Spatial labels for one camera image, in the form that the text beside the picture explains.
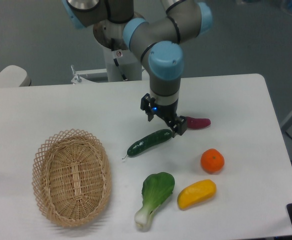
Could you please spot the woven wicker basket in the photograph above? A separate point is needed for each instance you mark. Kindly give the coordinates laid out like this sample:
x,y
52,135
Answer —
x,y
71,178

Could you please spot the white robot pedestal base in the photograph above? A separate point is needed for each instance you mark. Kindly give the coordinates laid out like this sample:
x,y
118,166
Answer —
x,y
121,64

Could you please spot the green cucumber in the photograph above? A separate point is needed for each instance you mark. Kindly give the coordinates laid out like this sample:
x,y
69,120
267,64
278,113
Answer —
x,y
149,141

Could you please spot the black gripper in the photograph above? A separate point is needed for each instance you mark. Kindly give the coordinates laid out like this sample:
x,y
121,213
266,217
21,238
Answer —
x,y
177,124

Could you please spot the yellow mango slice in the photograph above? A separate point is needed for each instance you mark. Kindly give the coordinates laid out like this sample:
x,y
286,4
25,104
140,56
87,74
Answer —
x,y
196,193

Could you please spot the white chair armrest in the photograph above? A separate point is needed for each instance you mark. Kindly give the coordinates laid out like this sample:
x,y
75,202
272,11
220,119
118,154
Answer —
x,y
14,76

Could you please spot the purple sweet potato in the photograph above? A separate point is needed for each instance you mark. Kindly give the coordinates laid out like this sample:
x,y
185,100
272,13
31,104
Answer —
x,y
197,123

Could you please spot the green bok choy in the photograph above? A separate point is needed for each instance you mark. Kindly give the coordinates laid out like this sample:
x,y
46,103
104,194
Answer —
x,y
156,189

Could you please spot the orange tangerine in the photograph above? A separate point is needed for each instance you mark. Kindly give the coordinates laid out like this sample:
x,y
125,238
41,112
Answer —
x,y
212,161

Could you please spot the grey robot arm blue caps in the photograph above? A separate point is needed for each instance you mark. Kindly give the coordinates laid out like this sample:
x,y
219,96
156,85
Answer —
x,y
155,45

